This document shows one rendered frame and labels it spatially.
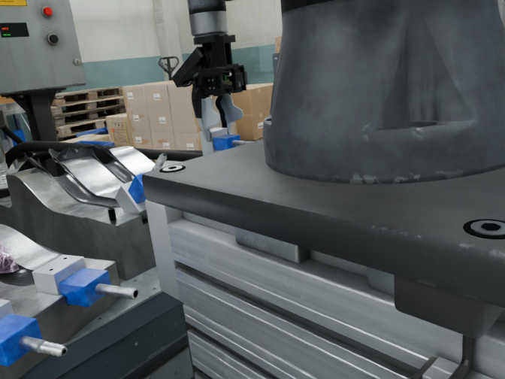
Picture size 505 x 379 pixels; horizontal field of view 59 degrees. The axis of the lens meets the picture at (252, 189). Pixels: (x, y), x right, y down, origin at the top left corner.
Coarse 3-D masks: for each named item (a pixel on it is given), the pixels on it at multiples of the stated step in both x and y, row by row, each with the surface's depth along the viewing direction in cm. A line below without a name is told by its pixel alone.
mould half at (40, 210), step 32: (96, 160) 94; (128, 160) 97; (32, 192) 81; (64, 192) 83; (96, 192) 85; (32, 224) 85; (64, 224) 76; (96, 224) 68; (128, 224) 66; (96, 256) 71; (128, 256) 67
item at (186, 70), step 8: (200, 48) 91; (192, 56) 92; (200, 56) 90; (184, 64) 94; (192, 64) 92; (200, 64) 93; (176, 72) 96; (184, 72) 94; (192, 72) 95; (176, 80) 97; (184, 80) 96; (192, 80) 98
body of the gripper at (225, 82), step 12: (204, 36) 87; (216, 36) 87; (228, 36) 88; (204, 48) 90; (216, 48) 88; (228, 48) 88; (204, 60) 91; (216, 60) 89; (228, 60) 89; (204, 72) 90; (216, 72) 87; (228, 72) 90; (204, 84) 92; (216, 84) 90; (228, 84) 91; (240, 84) 92
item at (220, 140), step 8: (216, 128) 99; (224, 128) 98; (216, 136) 96; (224, 136) 96; (232, 136) 95; (208, 144) 96; (216, 144) 95; (224, 144) 94; (232, 144) 94; (240, 144) 93; (208, 152) 97
